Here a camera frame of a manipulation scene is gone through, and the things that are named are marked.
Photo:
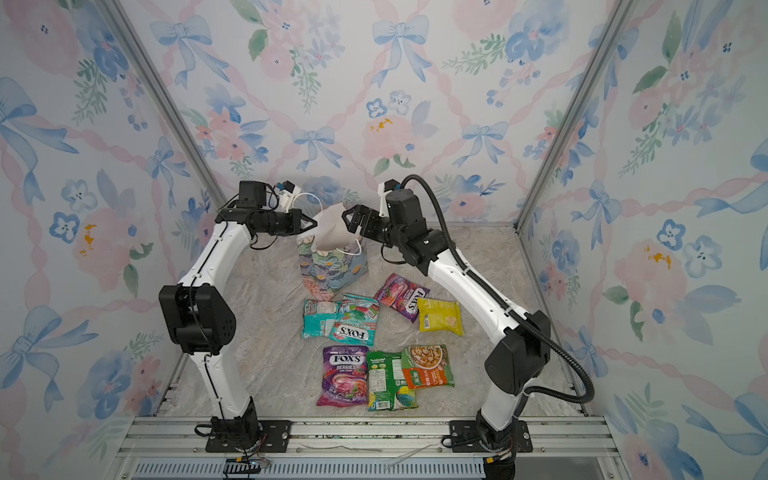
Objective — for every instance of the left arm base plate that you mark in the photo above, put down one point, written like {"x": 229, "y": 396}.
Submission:
{"x": 265, "y": 436}

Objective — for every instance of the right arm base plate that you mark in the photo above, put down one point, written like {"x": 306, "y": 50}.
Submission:
{"x": 473, "y": 436}

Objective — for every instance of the floral paper gift bag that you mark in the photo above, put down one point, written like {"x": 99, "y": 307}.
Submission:
{"x": 330, "y": 257}

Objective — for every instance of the yellow snack packet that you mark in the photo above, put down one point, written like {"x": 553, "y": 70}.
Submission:
{"x": 440, "y": 315}

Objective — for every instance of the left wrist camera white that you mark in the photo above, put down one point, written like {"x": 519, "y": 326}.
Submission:
{"x": 288, "y": 192}

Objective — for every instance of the purple Fox's berries bag upper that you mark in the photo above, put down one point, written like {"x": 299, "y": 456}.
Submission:
{"x": 401, "y": 295}

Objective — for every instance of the green snack packet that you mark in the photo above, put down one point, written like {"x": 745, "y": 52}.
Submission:
{"x": 386, "y": 383}

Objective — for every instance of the teal snack packet back side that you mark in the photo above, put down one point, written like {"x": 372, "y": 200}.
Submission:
{"x": 319, "y": 318}

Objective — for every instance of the teal Fox's mint candy bag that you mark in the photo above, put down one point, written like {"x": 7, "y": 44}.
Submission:
{"x": 357, "y": 321}

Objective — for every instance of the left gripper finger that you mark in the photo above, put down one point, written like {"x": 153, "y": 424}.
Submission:
{"x": 307, "y": 221}
{"x": 307, "y": 228}

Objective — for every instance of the purple fox's berries bag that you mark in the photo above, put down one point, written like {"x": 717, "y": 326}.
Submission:
{"x": 401, "y": 295}
{"x": 345, "y": 375}

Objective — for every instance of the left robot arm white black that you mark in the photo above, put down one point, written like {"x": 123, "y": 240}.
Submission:
{"x": 201, "y": 322}

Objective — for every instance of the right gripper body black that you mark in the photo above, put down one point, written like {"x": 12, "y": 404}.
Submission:
{"x": 380, "y": 230}

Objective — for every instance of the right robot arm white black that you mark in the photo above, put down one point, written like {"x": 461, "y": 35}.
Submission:
{"x": 522, "y": 342}

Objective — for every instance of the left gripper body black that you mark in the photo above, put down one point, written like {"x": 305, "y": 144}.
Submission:
{"x": 281, "y": 224}

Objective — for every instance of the aluminium rail frame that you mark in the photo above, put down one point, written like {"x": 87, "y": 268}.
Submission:
{"x": 370, "y": 448}

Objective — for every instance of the purple Fox's berries bag lower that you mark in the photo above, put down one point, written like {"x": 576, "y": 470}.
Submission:
{"x": 345, "y": 375}

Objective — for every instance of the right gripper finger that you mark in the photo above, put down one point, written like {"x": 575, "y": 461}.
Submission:
{"x": 353, "y": 223}
{"x": 358, "y": 211}

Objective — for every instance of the orange green cereal packet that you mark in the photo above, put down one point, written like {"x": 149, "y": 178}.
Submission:
{"x": 426, "y": 366}

